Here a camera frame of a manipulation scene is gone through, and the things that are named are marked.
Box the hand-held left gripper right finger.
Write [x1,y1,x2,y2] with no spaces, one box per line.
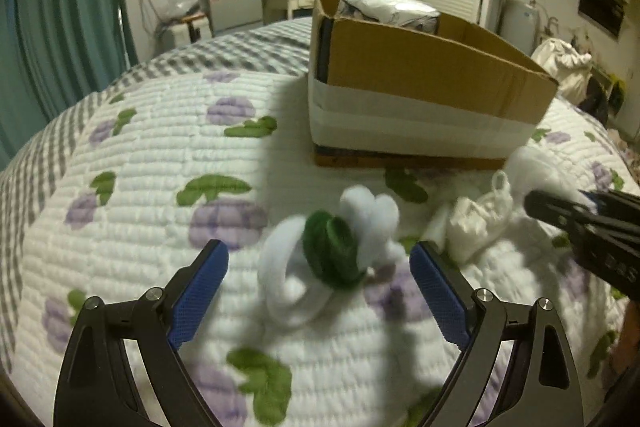
[409,241,586,427]

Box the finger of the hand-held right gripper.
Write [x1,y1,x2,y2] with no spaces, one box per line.
[524,188,640,242]

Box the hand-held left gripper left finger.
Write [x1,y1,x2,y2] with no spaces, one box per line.
[52,238,229,427]

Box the white cotton fluff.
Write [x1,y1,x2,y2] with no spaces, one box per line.
[505,145,599,214]

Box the white cloth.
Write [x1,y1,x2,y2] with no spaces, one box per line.
[425,169,527,266]

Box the white and green fuzzy sock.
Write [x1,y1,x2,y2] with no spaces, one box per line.
[256,214,362,329]

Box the white fuzzy chenille loop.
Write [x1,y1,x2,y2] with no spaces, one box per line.
[339,186,407,269]

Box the green fuzzy chenille loop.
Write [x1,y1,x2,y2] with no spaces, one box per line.
[302,210,369,291]

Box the cardboard box with white tape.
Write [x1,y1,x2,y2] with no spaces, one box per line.
[307,0,560,160]

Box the white laundry bundle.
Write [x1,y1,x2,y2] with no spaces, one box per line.
[530,37,594,104]

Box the flat cardboard sheet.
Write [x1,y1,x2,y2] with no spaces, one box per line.
[313,143,507,170]

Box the floral quilted bed blanket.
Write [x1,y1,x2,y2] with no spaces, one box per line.
[0,17,640,427]

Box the white washing machine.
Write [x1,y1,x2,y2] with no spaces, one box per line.
[499,0,544,56]

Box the white plastic bag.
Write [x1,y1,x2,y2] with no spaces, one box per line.
[337,0,441,36]

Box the grey small cabinet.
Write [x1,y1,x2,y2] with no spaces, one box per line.
[199,0,264,36]

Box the teal window curtain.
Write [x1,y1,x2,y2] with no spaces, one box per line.
[0,0,139,168]

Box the white dressing table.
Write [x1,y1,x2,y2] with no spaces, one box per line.
[262,0,369,26]

